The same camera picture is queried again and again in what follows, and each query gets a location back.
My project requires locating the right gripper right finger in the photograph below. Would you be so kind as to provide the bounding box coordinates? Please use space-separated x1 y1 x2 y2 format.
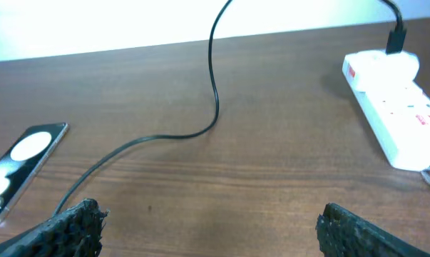
315 203 430 257

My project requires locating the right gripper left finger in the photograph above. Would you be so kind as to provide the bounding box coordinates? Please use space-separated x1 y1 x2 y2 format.
0 198 108 257

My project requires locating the black smartphone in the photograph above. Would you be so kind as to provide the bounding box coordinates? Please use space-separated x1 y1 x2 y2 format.
0 122 69 223

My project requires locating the black charger cable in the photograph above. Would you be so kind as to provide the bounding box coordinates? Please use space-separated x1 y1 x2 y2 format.
52 0 407 217

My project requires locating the white USB charger plug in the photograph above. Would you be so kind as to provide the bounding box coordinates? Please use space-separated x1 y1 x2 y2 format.
342 50 420 92

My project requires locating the white power strip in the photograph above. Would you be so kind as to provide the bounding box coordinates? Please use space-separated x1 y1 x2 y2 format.
342 49 430 173

